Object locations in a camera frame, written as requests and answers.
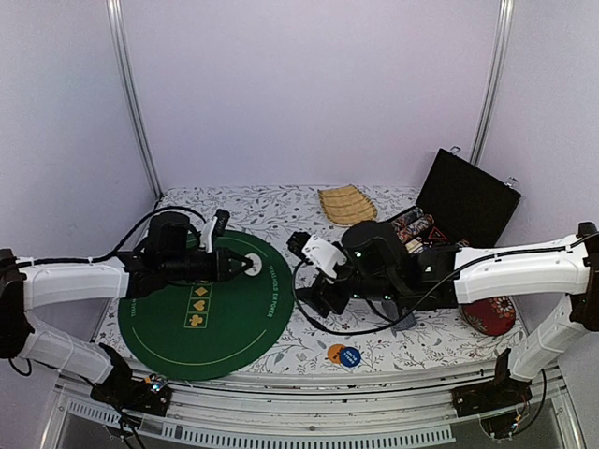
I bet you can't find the orange big blind button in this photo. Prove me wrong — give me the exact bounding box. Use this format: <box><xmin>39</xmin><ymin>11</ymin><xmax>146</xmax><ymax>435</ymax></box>
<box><xmin>327</xmin><ymin>344</ymin><xmax>345</xmax><ymax>364</ymax></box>

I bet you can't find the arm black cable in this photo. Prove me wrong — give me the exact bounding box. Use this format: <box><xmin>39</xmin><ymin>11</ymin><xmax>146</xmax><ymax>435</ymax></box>
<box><xmin>292</xmin><ymin>238</ymin><xmax>586</xmax><ymax>334</ymax></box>
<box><xmin>8</xmin><ymin>205</ymin><xmax>210</xmax><ymax>270</ymax></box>

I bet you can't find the red floral round cushion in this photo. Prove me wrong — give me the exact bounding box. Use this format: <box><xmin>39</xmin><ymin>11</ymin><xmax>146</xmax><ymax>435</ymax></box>
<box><xmin>460</xmin><ymin>297</ymin><xmax>517</xmax><ymax>336</ymax></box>

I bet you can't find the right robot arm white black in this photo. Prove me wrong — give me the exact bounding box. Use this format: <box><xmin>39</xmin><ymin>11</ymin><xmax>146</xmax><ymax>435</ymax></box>
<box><xmin>287</xmin><ymin>221</ymin><xmax>598</xmax><ymax>408</ymax></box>

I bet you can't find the black poker chip case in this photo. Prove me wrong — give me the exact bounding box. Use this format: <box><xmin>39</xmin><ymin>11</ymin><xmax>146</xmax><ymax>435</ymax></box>
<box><xmin>387</xmin><ymin>149</ymin><xmax>521</xmax><ymax>250</ymax></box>

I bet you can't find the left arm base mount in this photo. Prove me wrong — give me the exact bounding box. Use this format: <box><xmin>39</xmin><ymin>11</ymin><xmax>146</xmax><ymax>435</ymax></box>
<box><xmin>90</xmin><ymin>343</ymin><xmax>172</xmax><ymax>417</ymax></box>

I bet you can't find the woven bamboo tray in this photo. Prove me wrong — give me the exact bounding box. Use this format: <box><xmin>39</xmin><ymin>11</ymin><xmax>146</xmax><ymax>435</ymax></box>
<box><xmin>318</xmin><ymin>184</ymin><xmax>378</xmax><ymax>227</ymax></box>

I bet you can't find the right aluminium frame post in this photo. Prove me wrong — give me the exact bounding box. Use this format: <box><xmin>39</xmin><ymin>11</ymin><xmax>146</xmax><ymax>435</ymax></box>
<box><xmin>469</xmin><ymin>0</ymin><xmax>515</xmax><ymax>167</ymax></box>

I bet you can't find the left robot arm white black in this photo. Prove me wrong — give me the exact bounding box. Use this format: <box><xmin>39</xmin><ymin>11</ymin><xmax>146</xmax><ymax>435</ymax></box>
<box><xmin>1</xmin><ymin>207</ymin><xmax>262</xmax><ymax>406</ymax></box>

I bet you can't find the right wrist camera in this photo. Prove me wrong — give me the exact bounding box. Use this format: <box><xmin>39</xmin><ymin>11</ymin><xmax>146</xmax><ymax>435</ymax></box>
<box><xmin>286</xmin><ymin>232</ymin><xmax>347</xmax><ymax>280</ymax></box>

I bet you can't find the white dealer button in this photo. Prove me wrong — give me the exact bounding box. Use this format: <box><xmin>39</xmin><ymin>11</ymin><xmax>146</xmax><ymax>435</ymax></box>
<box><xmin>244</xmin><ymin>253</ymin><xmax>263</xmax><ymax>277</ymax></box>

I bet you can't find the left aluminium frame post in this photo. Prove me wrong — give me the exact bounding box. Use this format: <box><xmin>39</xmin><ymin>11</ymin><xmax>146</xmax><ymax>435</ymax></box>
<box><xmin>106</xmin><ymin>0</ymin><xmax>164</xmax><ymax>200</ymax></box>

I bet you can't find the blue patterned card deck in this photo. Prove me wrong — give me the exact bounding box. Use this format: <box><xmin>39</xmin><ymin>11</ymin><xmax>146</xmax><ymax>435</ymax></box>
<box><xmin>380</xmin><ymin>301</ymin><xmax>417</xmax><ymax>331</ymax></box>

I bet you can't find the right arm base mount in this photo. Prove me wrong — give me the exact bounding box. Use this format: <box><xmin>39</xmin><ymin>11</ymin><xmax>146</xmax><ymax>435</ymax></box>
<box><xmin>451</xmin><ymin>349</ymin><xmax>532</xmax><ymax>440</ymax></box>

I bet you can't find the aluminium frame post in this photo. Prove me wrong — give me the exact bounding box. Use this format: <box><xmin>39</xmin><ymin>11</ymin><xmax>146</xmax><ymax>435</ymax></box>
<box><xmin>469</xmin><ymin>0</ymin><xmax>515</xmax><ymax>167</ymax></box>
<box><xmin>106</xmin><ymin>0</ymin><xmax>164</xmax><ymax>200</ymax></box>

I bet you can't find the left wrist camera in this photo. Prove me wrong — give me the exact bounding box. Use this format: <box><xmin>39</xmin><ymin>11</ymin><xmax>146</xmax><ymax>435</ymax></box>
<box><xmin>200</xmin><ymin>210</ymin><xmax>230</xmax><ymax>253</ymax></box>

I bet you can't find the round green poker mat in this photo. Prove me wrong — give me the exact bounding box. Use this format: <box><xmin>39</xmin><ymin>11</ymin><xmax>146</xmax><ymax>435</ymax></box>
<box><xmin>118</xmin><ymin>231</ymin><xmax>294</xmax><ymax>381</ymax></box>

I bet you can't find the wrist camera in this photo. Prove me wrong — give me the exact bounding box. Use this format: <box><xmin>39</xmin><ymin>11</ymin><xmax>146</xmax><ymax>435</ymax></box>
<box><xmin>200</xmin><ymin>210</ymin><xmax>230</xmax><ymax>253</ymax></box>
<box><xmin>286</xmin><ymin>232</ymin><xmax>347</xmax><ymax>280</ymax></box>

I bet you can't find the blue small blind button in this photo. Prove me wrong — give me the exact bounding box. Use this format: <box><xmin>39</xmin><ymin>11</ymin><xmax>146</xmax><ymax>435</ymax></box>
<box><xmin>339</xmin><ymin>347</ymin><xmax>361</xmax><ymax>369</ymax></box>

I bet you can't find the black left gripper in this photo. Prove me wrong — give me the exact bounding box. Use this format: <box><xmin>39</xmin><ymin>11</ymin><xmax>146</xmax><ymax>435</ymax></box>
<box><xmin>162</xmin><ymin>247</ymin><xmax>254</xmax><ymax>282</ymax></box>

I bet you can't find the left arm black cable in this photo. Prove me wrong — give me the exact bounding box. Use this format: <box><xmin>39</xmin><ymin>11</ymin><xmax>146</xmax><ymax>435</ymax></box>
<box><xmin>8</xmin><ymin>205</ymin><xmax>210</xmax><ymax>270</ymax></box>

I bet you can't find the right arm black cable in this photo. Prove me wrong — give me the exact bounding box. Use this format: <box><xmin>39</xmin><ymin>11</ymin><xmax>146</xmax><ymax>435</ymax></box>
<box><xmin>292</xmin><ymin>238</ymin><xmax>586</xmax><ymax>334</ymax></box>

